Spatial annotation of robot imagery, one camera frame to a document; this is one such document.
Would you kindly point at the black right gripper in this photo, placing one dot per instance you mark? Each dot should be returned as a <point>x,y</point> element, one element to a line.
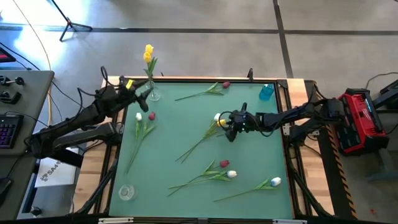
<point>242,121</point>

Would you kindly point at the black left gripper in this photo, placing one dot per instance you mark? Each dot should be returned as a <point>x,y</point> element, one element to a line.
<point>133,95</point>

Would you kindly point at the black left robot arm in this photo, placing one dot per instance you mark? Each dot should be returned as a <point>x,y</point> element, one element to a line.
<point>77,121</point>

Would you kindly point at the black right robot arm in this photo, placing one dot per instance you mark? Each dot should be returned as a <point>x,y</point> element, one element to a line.
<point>295,115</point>

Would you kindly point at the clear ribbed glass vase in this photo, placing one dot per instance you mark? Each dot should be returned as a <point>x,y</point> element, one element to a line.
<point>154,95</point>

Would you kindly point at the blue glass vase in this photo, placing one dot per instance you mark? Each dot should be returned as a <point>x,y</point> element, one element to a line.
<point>266,92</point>

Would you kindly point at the yellow tape tag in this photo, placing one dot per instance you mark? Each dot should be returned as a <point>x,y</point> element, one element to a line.
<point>129,84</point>

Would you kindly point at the green table mat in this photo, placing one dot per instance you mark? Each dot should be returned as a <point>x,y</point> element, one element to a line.
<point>186,140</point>

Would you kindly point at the black edge clamp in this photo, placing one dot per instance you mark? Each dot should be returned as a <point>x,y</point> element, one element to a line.
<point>250,74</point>

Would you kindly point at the black flat bar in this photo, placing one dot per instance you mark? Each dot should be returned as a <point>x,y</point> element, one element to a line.
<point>68,160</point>

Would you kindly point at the black tripod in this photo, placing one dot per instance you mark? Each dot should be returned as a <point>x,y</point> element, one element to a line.
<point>69,23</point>

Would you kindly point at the grey side desk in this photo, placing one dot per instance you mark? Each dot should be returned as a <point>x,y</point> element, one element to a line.
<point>31,102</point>

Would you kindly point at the yellow black hazard tape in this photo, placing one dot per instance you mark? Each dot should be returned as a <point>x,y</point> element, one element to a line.
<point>340,174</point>

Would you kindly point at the red black power station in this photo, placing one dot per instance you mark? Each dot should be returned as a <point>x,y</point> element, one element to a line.
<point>357,130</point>

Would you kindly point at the black joystick device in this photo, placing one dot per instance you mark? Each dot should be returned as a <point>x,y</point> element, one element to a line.
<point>19,81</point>

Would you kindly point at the black desk device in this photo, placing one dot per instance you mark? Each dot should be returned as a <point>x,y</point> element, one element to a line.
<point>11,99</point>

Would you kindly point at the black backlit keyboard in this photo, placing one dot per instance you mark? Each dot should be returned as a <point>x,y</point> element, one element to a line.
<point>9,130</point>

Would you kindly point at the black device red screen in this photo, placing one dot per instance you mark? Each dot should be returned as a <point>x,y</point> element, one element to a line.
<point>4,57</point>

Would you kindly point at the grey metal stand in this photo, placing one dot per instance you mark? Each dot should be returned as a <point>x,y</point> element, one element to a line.
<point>384,161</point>

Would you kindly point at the black round knob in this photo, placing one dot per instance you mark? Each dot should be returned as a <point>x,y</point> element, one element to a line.
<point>35,211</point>

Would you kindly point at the black metal table frame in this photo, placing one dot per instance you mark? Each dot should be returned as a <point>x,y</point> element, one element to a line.
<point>202,80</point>

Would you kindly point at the white metal bracket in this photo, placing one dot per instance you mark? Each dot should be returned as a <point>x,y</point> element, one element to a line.
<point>115,220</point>
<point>289,221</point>

